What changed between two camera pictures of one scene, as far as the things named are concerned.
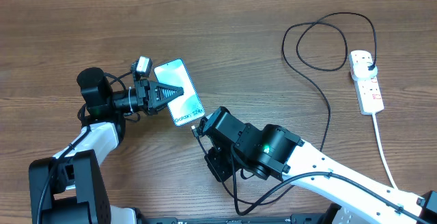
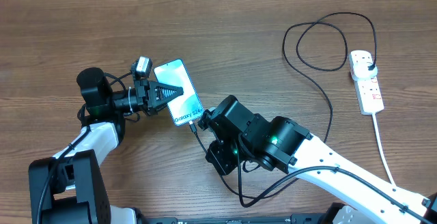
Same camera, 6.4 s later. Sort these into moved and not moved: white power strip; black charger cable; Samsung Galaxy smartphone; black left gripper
Moved: black charger cable
Not moved: black left gripper; Samsung Galaxy smartphone; white power strip
